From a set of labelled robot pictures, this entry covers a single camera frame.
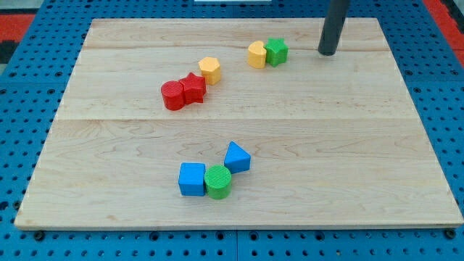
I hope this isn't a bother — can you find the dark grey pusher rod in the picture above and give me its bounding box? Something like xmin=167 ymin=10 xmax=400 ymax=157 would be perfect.
xmin=318 ymin=0 xmax=351 ymax=57

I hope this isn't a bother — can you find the red cylinder block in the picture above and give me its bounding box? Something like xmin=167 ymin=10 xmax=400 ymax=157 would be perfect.
xmin=161 ymin=80 xmax=185 ymax=111

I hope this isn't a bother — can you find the blue cube block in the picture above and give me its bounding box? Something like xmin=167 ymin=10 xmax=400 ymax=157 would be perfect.
xmin=178 ymin=162 xmax=206 ymax=196

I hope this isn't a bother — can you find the green cylinder block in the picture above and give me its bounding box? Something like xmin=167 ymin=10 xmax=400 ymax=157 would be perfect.
xmin=204 ymin=165 xmax=232 ymax=199

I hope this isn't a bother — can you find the yellow hexagon block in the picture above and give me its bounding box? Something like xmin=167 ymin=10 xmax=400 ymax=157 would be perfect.
xmin=198 ymin=57 xmax=222 ymax=86

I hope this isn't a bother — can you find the red star block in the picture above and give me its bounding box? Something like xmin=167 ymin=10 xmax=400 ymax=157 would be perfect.
xmin=179 ymin=72 xmax=207 ymax=104

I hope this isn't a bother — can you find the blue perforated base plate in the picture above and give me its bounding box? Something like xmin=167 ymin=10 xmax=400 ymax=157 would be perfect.
xmin=1 ymin=0 xmax=463 ymax=260

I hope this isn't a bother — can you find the green star block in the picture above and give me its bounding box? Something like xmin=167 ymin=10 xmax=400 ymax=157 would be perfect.
xmin=265 ymin=38 xmax=289 ymax=67

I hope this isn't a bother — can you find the yellow heart block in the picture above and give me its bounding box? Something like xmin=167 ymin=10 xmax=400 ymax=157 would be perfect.
xmin=247 ymin=41 xmax=267 ymax=69

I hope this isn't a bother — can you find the blue triangle block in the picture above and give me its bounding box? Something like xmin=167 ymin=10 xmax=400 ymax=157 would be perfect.
xmin=223 ymin=141 xmax=251 ymax=174

